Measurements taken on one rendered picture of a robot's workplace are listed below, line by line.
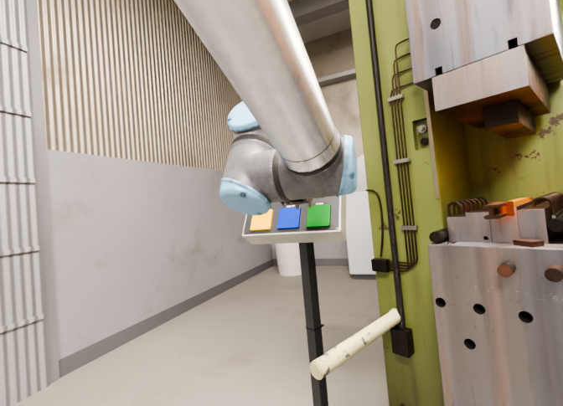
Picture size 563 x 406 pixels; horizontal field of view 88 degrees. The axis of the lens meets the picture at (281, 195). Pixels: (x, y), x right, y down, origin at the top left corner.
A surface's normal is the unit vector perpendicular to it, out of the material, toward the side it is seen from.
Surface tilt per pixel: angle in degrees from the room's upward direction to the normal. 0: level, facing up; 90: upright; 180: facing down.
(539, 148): 90
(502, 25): 90
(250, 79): 151
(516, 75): 90
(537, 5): 90
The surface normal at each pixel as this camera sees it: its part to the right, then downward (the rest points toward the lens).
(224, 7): 0.11, 0.83
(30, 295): 0.91, -0.10
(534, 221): -0.73, 0.04
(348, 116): -0.40, 0.00
